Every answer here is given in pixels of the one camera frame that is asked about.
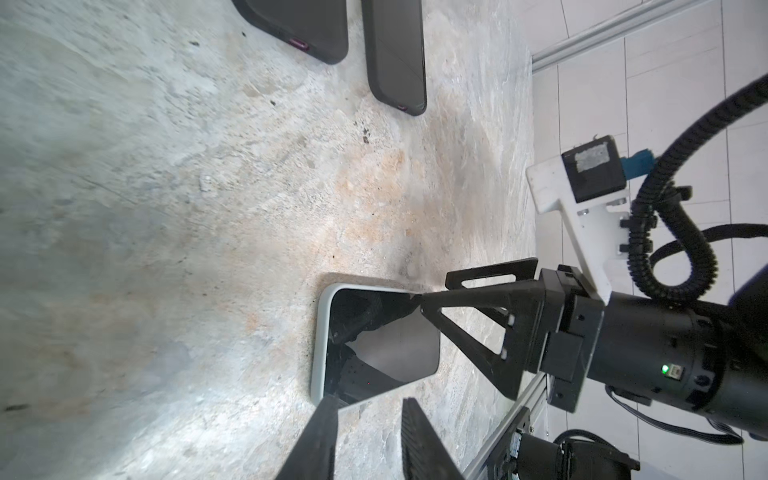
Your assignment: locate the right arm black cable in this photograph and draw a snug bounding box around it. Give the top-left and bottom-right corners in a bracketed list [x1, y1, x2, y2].
[626, 73, 768, 303]

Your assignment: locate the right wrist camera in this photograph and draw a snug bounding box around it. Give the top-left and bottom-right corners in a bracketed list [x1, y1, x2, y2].
[526, 135, 656, 303]

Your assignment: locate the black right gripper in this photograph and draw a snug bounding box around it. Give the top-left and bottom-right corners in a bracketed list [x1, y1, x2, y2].
[420, 257, 605, 413]

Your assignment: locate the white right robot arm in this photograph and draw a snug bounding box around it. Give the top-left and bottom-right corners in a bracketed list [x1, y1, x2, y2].
[420, 258, 767, 438]

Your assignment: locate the purple-edged phone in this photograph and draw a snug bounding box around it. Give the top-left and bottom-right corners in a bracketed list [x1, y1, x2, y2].
[361, 0, 427, 116]
[232, 0, 348, 65]

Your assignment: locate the aluminium right corner post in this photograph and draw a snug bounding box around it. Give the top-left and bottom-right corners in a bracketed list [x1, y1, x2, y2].
[532, 0, 705, 74]

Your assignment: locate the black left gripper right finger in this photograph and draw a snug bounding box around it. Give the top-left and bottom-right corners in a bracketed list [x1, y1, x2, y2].
[401, 398, 463, 480]

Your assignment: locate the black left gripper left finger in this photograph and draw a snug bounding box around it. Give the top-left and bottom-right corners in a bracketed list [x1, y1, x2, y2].
[276, 396, 338, 480]

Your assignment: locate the black phone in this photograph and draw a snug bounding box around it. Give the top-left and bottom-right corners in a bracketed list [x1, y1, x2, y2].
[323, 287, 442, 406]

